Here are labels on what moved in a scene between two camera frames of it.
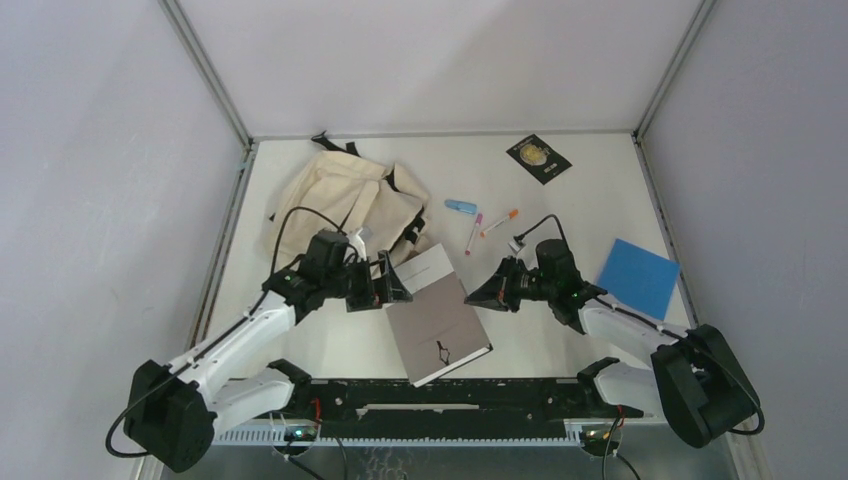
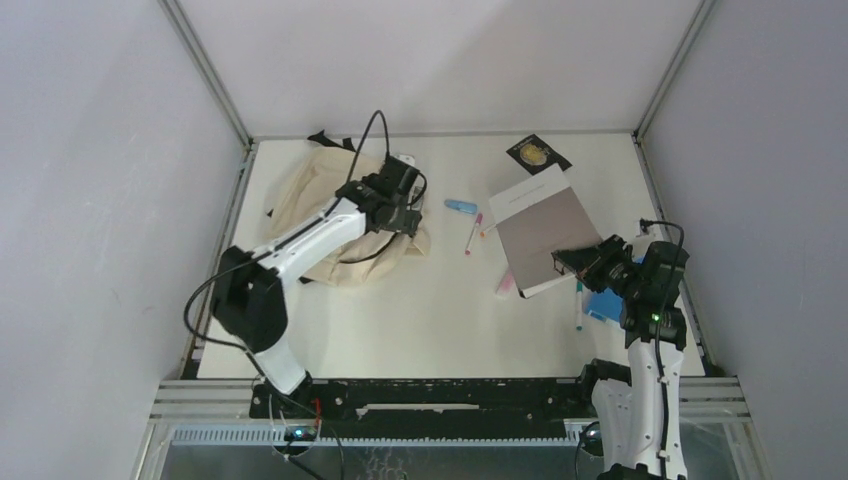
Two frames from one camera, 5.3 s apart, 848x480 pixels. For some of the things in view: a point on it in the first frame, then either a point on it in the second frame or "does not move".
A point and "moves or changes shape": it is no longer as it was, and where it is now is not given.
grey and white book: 439,329 -> 535,218
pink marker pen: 477,224 does not move
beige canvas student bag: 344,192 moves or changes shape
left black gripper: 391,290 -> 408,218
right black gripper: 497,292 -> 581,260
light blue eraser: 456,205 does not move
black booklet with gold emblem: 539,159 does not move
